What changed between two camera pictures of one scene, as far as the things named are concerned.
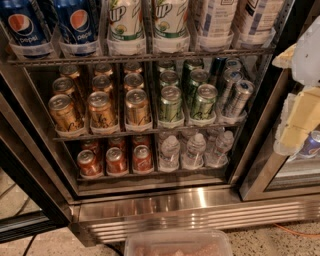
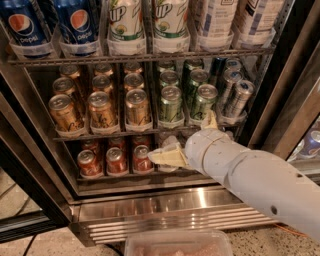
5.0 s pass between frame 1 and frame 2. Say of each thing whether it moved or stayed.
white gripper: moved
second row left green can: stayed
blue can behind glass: stayed
